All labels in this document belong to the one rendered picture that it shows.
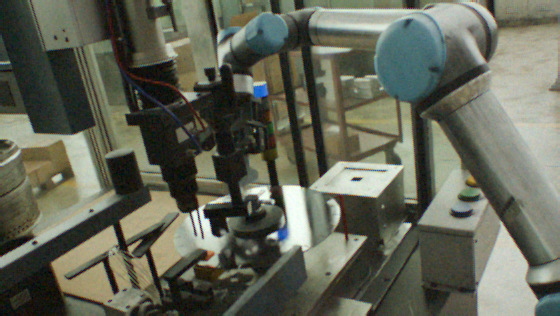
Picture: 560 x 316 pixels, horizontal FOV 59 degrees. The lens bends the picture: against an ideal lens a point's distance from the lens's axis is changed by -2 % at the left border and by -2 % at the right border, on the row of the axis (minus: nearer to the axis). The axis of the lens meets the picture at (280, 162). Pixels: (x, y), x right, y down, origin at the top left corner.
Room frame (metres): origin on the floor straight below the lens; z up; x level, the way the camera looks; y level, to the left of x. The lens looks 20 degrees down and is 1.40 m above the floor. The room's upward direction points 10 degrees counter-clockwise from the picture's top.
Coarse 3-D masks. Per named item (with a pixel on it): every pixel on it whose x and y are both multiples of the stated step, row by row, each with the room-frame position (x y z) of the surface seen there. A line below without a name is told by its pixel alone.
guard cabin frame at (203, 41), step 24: (192, 0) 1.51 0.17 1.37; (456, 0) 1.09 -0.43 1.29; (192, 24) 1.53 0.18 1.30; (216, 24) 1.50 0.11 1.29; (192, 48) 1.54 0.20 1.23; (216, 48) 1.50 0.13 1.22; (216, 72) 1.49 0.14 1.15; (288, 72) 1.37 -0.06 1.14; (312, 72) 1.33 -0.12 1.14; (288, 96) 1.37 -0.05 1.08; (312, 96) 1.32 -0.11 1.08; (96, 120) 1.85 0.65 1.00; (312, 120) 1.33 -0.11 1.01; (96, 144) 1.86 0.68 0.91; (216, 192) 1.56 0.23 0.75; (408, 216) 1.17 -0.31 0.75
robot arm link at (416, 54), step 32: (384, 32) 0.72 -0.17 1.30; (416, 32) 0.67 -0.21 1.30; (448, 32) 0.68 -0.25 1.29; (480, 32) 0.72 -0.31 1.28; (384, 64) 0.71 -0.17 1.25; (416, 64) 0.66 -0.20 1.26; (448, 64) 0.66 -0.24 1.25; (480, 64) 0.66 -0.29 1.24; (416, 96) 0.66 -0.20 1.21; (448, 96) 0.65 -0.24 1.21; (480, 96) 0.65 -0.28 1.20; (448, 128) 0.66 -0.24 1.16; (480, 128) 0.63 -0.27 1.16; (512, 128) 0.63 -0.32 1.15; (480, 160) 0.62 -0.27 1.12; (512, 160) 0.60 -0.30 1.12; (512, 192) 0.59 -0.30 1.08; (544, 192) 0.58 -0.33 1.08; (512, 224) 0.59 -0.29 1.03; (544, 224) 0.56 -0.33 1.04; (544, 256) 0.55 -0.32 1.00; (544, 288) 0.54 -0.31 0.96
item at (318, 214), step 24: (288, 192) 1.01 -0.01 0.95; (312, 192) 0.99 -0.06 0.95; (288, 216) 0.90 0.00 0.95; (312, 216) 0.88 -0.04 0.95; (336, 216) 0.86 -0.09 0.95; (192, 240) 0.87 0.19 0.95; (216, 240) 0.85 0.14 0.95; (240, 240) 0.83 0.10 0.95; (264, 240) 0.82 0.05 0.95; (288, 240) 0.80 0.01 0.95; (312, 240) 0.79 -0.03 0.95; (216, 264) 0.76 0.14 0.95
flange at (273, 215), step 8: (264, 208) 0.90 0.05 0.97; (272, 208) 0.92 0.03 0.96; (280, 208) 0.92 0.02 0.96; (248, 216) 0.88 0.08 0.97; (256, 216) 0.88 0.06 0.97; (264, 216) 0.89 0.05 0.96; (272, 216) 0.89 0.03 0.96; (280, 216) 0.88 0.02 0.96; (232, 224) 0.88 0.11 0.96; (240, 224) 0.88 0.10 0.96; (248, 224) 0.87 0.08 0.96; (256, 224) 0.86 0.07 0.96; (264, 224) 0.86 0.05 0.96; (272, 224) 0.86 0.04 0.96; (240, 232) 0.85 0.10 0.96; (248, 232) 0.85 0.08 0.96; (256, 232) 0.84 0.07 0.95
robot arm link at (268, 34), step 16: (272, 16) 1.01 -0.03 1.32; (288, 16) 1.07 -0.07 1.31; (240, 32) 1.04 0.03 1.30; (256, 32) 0.98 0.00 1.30; (272, 32) 0.99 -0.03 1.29; (288, 32) 1.04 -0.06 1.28; (240, 48) 1.03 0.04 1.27; (256, 48) 1.00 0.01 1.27; (272, 48) 0.99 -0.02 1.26; (288, 48) 1.05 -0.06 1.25
